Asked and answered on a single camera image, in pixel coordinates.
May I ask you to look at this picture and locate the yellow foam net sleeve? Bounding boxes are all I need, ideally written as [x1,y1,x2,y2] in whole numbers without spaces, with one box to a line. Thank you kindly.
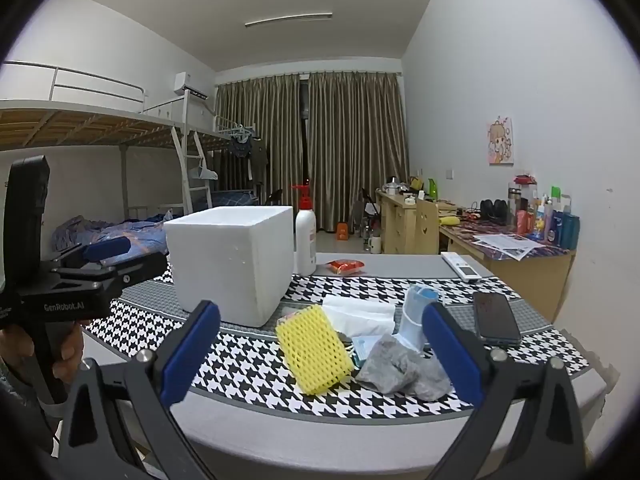
[275,304,355,396]

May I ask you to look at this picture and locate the red pump bottle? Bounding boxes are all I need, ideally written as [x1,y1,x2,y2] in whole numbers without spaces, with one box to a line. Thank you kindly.
[291,183,318,277]

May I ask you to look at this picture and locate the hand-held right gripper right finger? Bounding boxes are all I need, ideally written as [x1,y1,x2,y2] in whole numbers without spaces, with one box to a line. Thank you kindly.
[421,302,589,480]

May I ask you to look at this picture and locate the blue face mask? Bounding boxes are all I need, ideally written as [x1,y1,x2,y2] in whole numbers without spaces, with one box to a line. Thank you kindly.
[397,283,442,353]

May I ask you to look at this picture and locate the black headphones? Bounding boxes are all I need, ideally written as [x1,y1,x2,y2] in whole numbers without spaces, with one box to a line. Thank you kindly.
[480,199,509,222]

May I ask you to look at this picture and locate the black smartphone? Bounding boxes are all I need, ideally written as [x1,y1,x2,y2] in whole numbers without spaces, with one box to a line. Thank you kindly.
[472,291,522,346]

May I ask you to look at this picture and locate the person's left forearm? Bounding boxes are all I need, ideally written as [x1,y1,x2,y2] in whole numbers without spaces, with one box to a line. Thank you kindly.
[0,367,63,458]

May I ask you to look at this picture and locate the light wooden desk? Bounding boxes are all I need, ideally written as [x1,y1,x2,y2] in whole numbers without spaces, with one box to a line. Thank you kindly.
[376,189,476,256]
[440,220,577,326]

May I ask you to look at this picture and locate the grey cloth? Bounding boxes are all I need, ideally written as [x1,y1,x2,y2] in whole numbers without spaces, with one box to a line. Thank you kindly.
[355,334,453,402]

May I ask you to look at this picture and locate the cartoon wall poster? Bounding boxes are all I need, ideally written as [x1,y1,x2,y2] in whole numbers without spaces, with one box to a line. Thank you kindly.
[484,117,516,166]

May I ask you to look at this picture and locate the brown curtain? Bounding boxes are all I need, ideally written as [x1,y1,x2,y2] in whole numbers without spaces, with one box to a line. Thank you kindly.
[215,76,306,207]
[306,71,411,234]

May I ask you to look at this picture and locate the person's left hand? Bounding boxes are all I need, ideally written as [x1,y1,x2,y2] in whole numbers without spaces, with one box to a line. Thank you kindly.
[0,324,86,392]

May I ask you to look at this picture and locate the dark hanging clothes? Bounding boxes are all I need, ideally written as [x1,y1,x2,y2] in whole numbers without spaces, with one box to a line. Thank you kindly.
[227,135,269,187]

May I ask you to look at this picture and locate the metal bunk bed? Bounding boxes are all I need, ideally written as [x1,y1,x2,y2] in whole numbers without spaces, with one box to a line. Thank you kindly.
[0,60,187,261]
[185,114,262,207]

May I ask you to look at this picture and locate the red snack packet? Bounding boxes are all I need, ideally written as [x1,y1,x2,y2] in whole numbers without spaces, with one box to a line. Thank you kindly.
[325,258,366,276]

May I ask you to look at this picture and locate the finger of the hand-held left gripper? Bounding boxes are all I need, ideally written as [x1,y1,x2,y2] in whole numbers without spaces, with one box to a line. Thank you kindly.
[49,237,132,270]
[97,251,169,295]

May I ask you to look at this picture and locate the group of toiletry bottles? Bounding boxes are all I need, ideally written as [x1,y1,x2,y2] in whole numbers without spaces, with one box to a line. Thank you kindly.
[507,175,581,249]

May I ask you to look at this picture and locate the ceiling tube light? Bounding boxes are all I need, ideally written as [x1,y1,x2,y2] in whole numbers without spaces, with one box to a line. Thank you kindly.
[245,11,334,28]

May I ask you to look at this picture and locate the pale teal plastic packet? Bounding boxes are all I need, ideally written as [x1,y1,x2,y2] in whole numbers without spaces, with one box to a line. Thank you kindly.
[350,335,383,368]

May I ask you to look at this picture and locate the wooden chair with smiley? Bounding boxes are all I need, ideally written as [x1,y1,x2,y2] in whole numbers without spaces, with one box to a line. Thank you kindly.
[415,200,441,256]

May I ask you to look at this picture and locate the white air conditioner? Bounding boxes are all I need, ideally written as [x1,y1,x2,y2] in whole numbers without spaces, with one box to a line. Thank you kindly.
[173,72,209,99]

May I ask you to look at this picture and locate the white foam box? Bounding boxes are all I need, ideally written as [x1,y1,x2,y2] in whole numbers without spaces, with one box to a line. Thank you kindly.
[164,205,296,327]

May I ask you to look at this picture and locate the white tissue paper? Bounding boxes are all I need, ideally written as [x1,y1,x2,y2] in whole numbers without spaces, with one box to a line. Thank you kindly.
[321,294,397,338]

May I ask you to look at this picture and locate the blue patterned quilt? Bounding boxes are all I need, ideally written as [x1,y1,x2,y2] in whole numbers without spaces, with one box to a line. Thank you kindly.
[52,212,173,267]

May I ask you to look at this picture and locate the printed paper sheets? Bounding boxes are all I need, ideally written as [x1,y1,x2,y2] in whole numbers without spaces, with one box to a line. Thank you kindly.
[472,232,544,261]

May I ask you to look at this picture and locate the white bed ladder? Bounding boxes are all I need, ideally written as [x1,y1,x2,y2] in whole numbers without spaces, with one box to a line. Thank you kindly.
[170,90,214,216]

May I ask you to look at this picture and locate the white remote control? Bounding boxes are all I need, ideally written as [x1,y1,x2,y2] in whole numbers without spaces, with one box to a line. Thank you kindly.
[441,252,483,282]

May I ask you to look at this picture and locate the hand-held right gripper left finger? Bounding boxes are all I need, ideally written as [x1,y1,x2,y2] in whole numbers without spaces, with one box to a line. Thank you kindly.
[52,300,221,480]

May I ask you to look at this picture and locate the blue checked bedding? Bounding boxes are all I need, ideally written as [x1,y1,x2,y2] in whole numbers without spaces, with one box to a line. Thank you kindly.
[210,187,259,207]

